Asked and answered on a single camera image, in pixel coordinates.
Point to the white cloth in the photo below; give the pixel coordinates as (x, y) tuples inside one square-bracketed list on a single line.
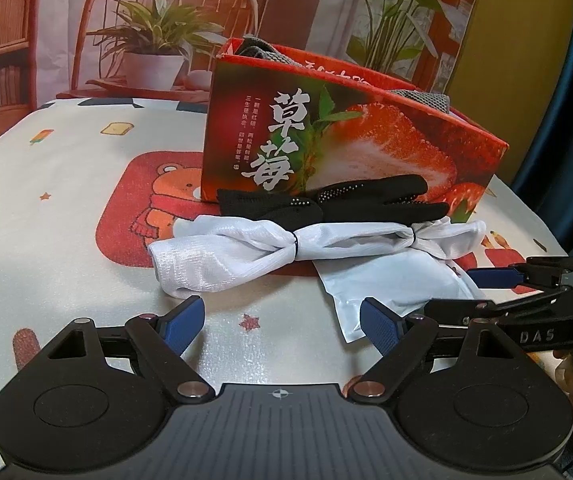
[(213, 254)]

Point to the grey knitted cloth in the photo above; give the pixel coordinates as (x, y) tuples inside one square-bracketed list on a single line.
[(253, 47)]

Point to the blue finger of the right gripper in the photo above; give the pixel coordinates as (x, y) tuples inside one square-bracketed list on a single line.
[(459, 312), (542, 273)]

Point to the wooden door panel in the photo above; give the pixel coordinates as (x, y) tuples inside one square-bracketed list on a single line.
[(508, 68)]

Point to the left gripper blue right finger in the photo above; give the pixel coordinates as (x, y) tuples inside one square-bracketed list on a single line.
[(405, 346)]

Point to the red strawberry cardboard box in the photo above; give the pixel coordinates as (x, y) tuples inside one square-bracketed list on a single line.
[(276, 128)]

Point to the printed living room backdrop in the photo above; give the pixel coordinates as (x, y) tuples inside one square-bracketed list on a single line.
[(166, 49)]

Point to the black dotted glove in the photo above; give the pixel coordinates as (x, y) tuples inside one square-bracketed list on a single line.
[(391, 199)]

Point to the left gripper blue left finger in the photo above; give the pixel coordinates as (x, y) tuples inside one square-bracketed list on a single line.
[(159, 343)]

